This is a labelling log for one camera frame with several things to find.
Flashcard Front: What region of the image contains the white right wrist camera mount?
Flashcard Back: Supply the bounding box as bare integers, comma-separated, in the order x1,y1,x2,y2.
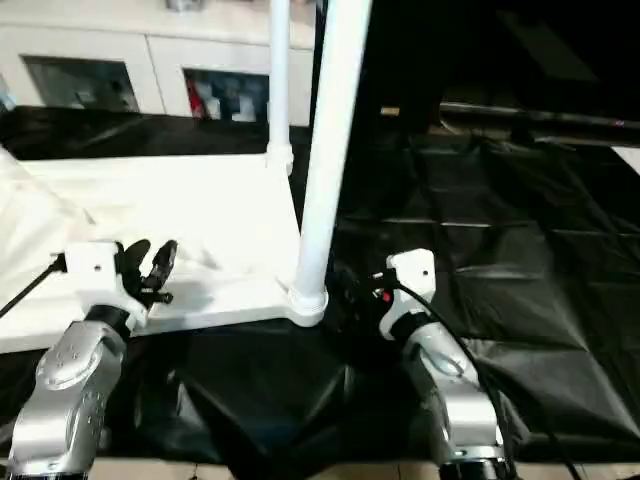
378,248,437,342

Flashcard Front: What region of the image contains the white plastic table top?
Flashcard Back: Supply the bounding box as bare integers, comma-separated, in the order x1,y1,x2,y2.
0,147,332,355

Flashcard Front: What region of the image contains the black furniture unit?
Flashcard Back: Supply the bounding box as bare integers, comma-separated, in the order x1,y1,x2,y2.
349,0,640,144

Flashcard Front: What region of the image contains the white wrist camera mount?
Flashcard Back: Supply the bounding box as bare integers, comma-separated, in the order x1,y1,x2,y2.
378,248,437,342
49,240,151,332

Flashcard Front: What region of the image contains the black work mat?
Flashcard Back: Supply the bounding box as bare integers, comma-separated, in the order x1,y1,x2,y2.
0,104,640,469

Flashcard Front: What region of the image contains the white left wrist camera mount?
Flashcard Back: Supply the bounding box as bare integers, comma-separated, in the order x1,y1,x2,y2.
49,240,151,332

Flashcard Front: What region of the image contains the white glass-door cabinet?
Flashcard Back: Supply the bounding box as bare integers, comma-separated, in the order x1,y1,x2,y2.
0,0,322,127

